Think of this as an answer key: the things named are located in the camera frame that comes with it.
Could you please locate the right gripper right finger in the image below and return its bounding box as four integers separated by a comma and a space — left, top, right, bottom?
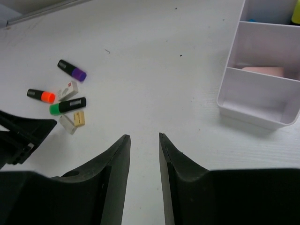
159, 133, 300, 225

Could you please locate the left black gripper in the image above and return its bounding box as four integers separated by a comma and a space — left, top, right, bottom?
0, 111, 57, 168

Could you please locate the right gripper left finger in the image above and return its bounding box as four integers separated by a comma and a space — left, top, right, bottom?
0, 135, 131, 225

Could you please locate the green cap highlighter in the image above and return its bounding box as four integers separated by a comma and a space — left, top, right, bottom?
49, 97, 87, 116

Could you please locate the white grey eraser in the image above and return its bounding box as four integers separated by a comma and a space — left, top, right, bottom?
59, 115, 77, 135

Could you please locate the yellow eraser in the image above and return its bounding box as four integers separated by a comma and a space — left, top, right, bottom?
74, 111, 85, 128

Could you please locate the white staples box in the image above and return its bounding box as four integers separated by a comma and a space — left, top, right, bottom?
57, 81, 79, 101

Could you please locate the purple cap highlighter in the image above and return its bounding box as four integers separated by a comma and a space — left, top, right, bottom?
57, 60, 87, 82

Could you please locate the pink white stapler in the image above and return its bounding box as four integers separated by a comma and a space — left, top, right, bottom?
242, 67, 284, 77

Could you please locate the yellow cap highlighter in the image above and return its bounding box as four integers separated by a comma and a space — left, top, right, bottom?
291, 0, 300, 25

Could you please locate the orange cap highlighter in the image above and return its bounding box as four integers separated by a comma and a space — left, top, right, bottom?
27, 89, 56, 104

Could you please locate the white divided container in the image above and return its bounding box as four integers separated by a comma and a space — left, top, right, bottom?
217, 0, 300, 130

